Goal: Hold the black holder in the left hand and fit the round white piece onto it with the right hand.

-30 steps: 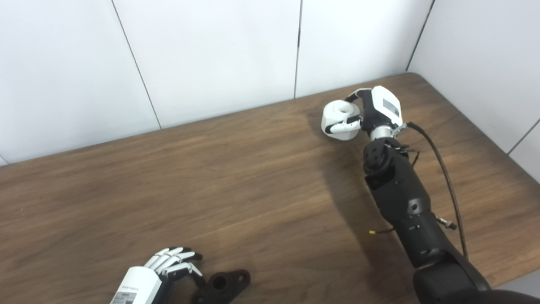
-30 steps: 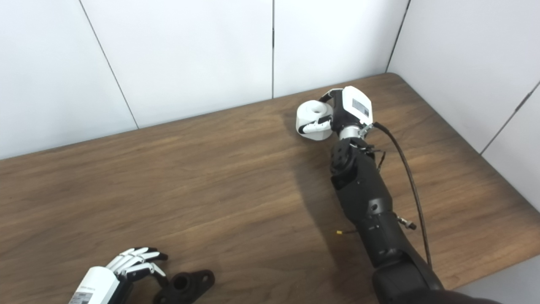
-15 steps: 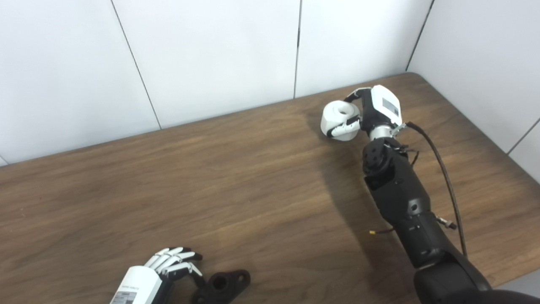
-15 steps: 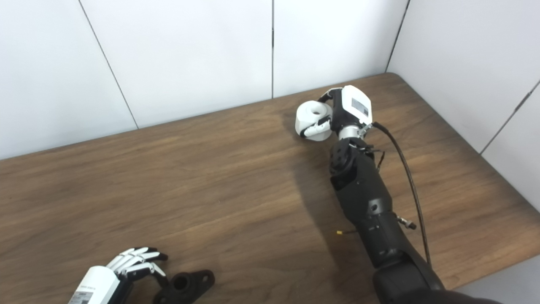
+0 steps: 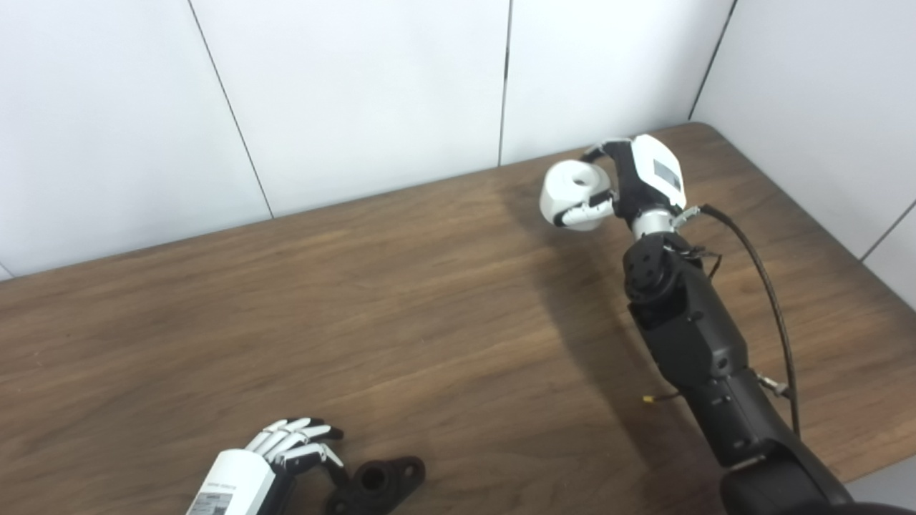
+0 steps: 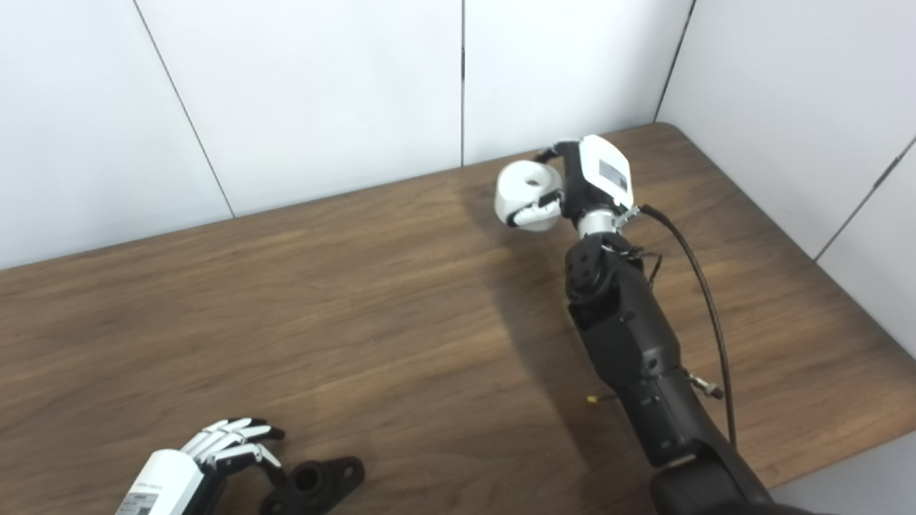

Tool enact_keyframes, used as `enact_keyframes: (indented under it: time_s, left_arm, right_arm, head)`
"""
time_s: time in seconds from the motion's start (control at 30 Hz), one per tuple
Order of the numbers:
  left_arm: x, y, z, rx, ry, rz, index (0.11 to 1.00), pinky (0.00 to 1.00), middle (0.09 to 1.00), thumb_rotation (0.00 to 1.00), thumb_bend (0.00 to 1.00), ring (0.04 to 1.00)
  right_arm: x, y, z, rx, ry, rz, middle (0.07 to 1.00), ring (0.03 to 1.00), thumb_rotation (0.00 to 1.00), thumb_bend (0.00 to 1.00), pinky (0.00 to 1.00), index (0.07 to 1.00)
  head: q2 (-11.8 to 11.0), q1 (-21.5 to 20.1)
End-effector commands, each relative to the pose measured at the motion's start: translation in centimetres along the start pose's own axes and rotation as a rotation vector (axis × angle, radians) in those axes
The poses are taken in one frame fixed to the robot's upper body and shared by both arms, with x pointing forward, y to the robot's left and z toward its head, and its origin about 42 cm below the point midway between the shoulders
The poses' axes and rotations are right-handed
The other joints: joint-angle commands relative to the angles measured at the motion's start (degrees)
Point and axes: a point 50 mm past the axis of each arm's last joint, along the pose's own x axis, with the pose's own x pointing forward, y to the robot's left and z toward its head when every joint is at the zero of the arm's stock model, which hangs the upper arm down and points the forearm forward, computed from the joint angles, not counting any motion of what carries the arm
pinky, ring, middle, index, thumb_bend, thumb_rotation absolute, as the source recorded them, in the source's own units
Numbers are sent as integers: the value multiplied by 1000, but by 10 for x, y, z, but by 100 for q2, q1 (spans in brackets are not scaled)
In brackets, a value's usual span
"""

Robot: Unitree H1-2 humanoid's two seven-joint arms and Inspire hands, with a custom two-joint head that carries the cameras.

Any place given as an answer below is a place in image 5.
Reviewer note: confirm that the black plastic holder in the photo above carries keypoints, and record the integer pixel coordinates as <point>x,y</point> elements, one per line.
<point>379,483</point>

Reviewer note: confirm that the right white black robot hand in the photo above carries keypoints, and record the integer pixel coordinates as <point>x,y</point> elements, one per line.
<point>651,175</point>

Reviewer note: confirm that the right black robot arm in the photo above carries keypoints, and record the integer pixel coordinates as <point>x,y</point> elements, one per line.
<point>694,336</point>

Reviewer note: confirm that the round white plastic piece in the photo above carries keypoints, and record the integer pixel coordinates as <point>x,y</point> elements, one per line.
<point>565,189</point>

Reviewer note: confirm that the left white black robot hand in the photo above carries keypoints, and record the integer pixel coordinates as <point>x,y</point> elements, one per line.
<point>236,483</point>

